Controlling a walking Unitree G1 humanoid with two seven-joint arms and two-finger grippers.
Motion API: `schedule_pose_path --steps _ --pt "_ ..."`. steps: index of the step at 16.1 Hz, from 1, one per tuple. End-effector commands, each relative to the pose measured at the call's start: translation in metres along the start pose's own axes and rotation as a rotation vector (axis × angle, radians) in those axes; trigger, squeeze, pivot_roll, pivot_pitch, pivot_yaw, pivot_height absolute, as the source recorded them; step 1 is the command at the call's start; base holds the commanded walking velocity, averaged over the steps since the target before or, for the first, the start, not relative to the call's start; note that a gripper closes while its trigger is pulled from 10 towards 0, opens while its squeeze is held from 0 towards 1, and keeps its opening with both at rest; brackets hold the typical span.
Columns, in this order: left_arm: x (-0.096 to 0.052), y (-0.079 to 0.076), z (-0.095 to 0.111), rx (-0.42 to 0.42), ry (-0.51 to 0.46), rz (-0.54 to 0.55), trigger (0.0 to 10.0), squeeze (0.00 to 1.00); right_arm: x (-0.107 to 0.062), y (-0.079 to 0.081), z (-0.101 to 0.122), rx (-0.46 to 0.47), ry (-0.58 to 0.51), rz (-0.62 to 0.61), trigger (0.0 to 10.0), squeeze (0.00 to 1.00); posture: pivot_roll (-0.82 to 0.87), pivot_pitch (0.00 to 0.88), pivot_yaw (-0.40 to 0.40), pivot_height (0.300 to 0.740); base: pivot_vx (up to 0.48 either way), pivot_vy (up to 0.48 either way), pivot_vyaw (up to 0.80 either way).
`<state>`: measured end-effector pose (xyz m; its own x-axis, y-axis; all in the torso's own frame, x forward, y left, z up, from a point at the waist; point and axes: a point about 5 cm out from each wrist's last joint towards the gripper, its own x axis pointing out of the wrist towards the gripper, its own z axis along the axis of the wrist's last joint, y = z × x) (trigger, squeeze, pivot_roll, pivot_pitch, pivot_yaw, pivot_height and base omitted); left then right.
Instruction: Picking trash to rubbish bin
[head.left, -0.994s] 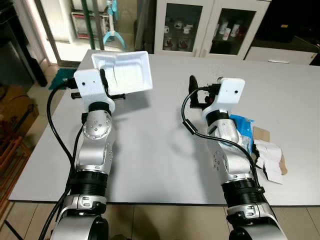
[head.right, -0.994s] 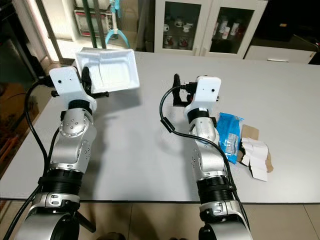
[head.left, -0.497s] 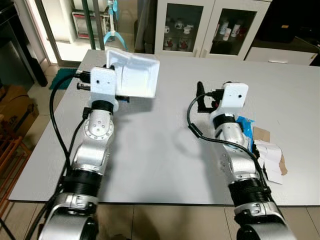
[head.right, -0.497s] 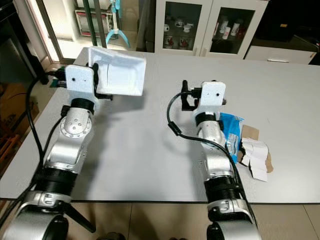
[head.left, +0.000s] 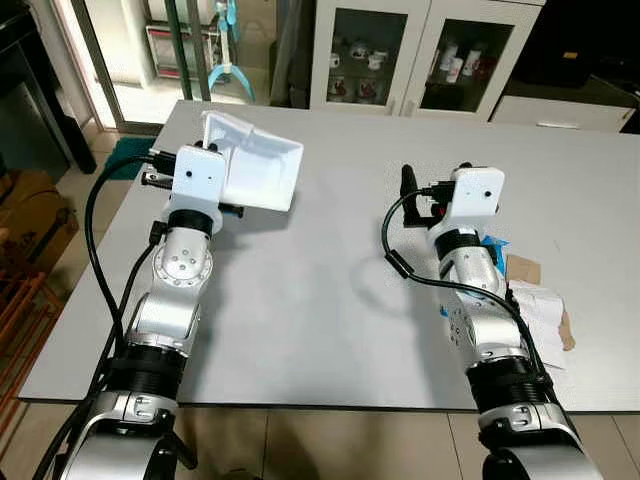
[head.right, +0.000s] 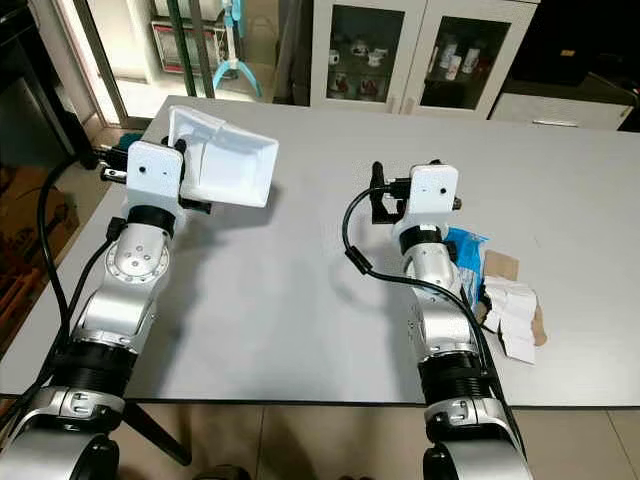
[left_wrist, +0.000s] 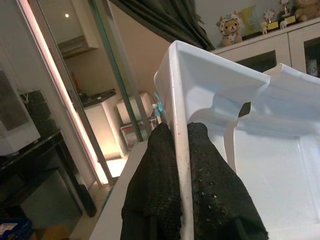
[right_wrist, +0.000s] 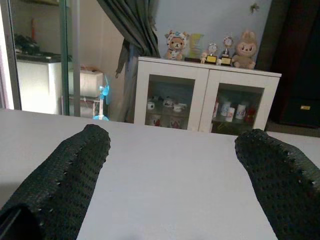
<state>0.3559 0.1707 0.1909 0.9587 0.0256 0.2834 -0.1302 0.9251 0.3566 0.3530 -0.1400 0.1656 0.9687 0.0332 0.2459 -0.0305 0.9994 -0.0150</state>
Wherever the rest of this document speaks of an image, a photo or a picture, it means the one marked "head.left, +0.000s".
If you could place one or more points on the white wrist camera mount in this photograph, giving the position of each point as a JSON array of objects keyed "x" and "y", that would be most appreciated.
[
  {"x": 475, "y": 200},
  {"x": 197, "y": 182}
]

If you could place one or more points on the white crumpled paper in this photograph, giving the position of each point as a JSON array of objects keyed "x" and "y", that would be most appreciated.
[{"x": 538, "y": 310}]

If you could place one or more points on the white mug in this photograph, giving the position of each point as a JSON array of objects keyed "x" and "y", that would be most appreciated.
[{"x": 379, "y": 62}]

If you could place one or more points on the glass sliding door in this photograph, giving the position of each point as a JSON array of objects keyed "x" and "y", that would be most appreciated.
[{"x": 100, "y": 60}]

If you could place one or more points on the low white cabinet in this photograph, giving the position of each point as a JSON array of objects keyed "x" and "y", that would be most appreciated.
[{"x": 565, "y": 112}]

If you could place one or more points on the brown cardboard piece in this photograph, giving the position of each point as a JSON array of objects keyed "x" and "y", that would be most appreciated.
[{"x": 525, "y": 270}]

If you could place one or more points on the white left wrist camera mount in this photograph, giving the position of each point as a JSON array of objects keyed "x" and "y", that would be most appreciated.
[{"x": 197, "y": 182}]

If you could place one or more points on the white table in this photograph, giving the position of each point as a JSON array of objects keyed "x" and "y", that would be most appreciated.
[{"x": 330, "y": 300}]

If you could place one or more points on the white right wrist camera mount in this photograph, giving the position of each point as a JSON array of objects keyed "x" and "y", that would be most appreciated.
[{"x": 475, "y": 200}]

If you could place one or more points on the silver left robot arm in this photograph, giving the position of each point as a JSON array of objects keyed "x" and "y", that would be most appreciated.
[{"x": 165, "y": 300}]

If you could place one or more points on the white bottle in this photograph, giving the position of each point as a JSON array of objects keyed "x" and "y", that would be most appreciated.
[{"x": 455, "y": 68}]

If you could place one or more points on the teal floor mat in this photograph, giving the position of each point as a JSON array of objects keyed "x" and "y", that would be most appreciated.
[{"x": 125, "y": 155}]

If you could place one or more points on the white glass door cabinet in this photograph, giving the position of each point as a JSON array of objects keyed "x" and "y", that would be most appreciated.
[{"x": 410, "y": 50}]

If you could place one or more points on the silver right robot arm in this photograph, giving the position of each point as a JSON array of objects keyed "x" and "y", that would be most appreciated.
[{"x": 500, "y": 350}]

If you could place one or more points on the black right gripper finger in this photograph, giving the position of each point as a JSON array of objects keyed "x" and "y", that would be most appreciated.
[{"x": 410, "y": 195}]

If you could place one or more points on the white foam tray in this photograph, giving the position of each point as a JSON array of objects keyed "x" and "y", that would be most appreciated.
[{"x": 262, "y": 165}]

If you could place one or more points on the small brown cardboard box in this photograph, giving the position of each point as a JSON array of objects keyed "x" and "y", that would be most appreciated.
[{"x": 35, "y": 225}]

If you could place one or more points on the blue plastic wrapper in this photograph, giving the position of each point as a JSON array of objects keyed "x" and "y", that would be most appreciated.
[{"x": 498, "y": 252}]

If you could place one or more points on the white appliance behind glass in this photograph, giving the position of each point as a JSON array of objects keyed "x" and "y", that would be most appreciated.
[{"x": 180, "y": 50}]

